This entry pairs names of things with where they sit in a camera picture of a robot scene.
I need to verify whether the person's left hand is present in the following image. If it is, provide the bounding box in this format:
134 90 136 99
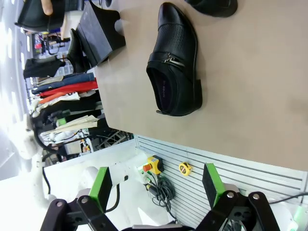
40 0 54 16

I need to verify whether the black hanging coat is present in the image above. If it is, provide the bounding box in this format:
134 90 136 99
23 56 66 79

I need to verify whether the black metal truss frame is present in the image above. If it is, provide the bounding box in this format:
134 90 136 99
88 128 134 153

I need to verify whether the black cable bundle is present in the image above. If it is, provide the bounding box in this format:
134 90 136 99
144 175 177 208

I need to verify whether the navy hanging garment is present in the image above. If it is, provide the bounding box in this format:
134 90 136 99
31 72 96 95

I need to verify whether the yellow tape measure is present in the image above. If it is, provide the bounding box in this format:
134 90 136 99
178 161 193 177

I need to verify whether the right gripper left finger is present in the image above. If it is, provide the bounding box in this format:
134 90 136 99
39 166 118 231

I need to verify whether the slatted aluminium base plate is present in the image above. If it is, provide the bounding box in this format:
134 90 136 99
133 134 308 223

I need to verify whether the rack of folded clothes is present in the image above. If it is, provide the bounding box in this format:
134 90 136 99
43 90 103 116

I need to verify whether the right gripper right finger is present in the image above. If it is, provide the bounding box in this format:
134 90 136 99
196 163 281 231

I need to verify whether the yellow emergency stop box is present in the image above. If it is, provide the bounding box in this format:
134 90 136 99
142 155 165 175

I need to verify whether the red hanging garment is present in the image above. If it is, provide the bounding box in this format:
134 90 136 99
39 80 99 98

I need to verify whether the beige hanging garment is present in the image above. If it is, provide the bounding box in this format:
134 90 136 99
54 114 100 133

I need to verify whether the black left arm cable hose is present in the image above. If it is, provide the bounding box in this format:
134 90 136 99
33 113 61 154

